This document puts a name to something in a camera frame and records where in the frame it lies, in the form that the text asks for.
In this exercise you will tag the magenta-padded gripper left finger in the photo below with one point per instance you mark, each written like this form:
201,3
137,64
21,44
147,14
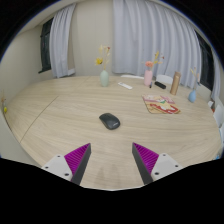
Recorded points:
77,159

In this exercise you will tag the narrow white curtain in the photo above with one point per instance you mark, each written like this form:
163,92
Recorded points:
216,78
60,43

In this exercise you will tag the dark marker pen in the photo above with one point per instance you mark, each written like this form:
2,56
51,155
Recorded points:
150,85

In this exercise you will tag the blue vase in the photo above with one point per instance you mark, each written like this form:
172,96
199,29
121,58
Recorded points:
192,96

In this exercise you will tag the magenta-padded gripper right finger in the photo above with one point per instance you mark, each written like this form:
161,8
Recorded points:
146,159

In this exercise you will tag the beige dried flower sprigs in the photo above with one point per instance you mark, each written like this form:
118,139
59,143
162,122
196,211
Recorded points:
196,77

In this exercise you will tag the black computer mouse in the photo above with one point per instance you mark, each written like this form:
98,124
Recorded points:
109,121

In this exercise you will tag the brown thermos bottle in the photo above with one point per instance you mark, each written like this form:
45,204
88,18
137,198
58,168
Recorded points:
175,83

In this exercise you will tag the black oblong case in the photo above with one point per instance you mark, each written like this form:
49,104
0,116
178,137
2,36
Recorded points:
160,85

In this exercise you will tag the yellow dried flower bunch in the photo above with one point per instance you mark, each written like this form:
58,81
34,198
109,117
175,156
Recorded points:
99,61

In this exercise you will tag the white and blue chair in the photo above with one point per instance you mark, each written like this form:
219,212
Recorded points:
219,115

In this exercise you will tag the pink vase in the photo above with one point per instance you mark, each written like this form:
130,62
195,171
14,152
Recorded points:
148,78

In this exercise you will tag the wide white curtain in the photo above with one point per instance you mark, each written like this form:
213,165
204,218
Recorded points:
153,36

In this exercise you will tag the dark framed window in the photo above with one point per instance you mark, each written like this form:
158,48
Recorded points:
206,63
45,46

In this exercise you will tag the pale green vase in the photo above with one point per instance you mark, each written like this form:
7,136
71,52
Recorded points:
104,79

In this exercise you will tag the white remote control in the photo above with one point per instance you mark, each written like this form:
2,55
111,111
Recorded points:
125,85

